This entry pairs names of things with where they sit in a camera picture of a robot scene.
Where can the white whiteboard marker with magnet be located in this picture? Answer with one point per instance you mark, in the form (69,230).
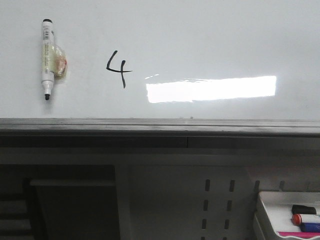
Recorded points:
(53,61)

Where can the white whiteboard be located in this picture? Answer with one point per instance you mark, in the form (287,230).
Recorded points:
(167,59)

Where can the white perforated metal panel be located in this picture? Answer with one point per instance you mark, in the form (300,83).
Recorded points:
(192,202)

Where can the white plastic storage bin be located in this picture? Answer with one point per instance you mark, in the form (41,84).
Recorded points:
(274,213)

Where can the black marker cap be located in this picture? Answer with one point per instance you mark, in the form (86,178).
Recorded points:
(303,209)

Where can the red capped marker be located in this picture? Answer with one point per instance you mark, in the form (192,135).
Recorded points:
(298,219)

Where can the blue capped marker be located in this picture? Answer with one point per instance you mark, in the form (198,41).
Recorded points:
(310,227)

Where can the pink eraser block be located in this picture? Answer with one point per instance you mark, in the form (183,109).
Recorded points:
(303,235)

